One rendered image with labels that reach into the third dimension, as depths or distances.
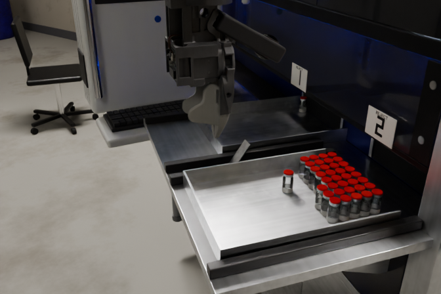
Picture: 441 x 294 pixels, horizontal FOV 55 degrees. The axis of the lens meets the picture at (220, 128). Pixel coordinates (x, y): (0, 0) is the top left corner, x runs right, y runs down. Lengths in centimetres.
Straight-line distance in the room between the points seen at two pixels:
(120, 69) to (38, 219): 122
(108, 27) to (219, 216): 84
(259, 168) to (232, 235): 23
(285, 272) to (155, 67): 99
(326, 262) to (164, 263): 138
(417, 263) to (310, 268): 25
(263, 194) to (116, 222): 153
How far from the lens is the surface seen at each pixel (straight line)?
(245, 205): 84
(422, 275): 90
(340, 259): 75
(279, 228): 79
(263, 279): 69
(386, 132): 88
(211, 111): 60
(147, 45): 149
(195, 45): 56
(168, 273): 199
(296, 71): 116
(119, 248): 216
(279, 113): 127
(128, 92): 152
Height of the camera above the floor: 136
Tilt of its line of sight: 24 degrees down
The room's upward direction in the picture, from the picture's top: straight up
